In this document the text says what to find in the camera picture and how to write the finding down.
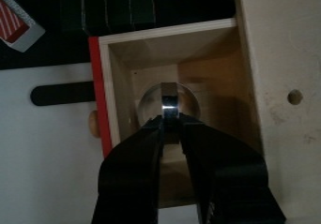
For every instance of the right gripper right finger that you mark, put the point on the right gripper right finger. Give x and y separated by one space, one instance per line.
230 184

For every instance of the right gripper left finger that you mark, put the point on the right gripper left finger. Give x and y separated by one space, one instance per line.
129 177

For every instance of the red-fronted wooden drawer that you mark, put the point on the red-fronted wooden drawer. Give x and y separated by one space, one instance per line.
208 87

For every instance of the wooden cabinet box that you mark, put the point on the wooden cabinet box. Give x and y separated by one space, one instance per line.
287 46

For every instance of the dark ribbed block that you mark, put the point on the dark ribbed block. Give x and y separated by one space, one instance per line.
108 9

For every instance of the red striped white box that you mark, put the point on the red striped white box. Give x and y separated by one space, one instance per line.
12 24

